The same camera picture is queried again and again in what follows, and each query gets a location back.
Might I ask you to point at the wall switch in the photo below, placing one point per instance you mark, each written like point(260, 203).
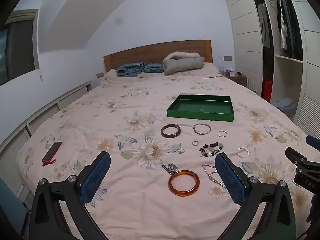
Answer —
point(100, 74)

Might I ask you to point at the person's right hand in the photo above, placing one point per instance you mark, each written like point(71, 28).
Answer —
point(315, 206)

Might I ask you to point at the wall socket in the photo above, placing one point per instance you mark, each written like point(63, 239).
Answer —
point(227, 58)

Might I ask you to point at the thin silver bangle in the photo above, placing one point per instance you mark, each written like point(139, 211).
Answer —
point(195, 129)

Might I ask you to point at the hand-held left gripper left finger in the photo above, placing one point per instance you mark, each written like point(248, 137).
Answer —
point(96, 177)

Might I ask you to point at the window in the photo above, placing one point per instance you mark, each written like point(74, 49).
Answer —
point(17, 47)

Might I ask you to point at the small blue folded blanket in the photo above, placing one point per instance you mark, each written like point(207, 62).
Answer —
point(153, 68)

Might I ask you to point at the light blue cloth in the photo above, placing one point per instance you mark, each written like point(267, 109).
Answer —
point(282, 104)

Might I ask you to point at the large blue folded blanket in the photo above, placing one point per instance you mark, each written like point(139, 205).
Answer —
point(130, 68)

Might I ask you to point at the teal cloth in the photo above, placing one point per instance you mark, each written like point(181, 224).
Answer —
point(12, 205)

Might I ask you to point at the wooden nightstand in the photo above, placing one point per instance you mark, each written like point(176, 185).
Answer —
point(237, 79)

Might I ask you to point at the tissue box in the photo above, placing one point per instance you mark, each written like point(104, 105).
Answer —
point(230, 73)

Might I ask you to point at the green tray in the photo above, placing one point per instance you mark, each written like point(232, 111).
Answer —
point(200, 110)

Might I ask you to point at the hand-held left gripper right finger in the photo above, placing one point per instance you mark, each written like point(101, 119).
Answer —
point(230, 180)

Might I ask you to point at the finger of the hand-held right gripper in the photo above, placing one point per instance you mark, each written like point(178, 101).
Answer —
point(296, 156)
point(313, 140)

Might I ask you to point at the dark hanging clothes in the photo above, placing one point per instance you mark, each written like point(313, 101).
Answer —
point(288, 27)

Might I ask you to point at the grey hanging garment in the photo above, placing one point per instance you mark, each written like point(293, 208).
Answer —
point(263, 25)

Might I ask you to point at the amber bangle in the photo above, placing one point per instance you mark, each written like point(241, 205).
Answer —
point(183, 193)

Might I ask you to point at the dark brown bangle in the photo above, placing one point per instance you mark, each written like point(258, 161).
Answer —
point(170, 136)

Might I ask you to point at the red object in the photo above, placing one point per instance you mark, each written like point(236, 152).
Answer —
point(267, 90)

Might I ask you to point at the white wardrobe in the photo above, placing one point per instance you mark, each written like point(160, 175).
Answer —
point(245, 42)

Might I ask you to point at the wooden headboard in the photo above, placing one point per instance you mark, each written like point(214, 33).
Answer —
point(150, 52)

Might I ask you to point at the beige down jacket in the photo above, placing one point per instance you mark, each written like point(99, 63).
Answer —
point(182, 63)

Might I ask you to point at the silver brooch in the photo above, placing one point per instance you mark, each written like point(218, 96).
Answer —
point(171, 167)

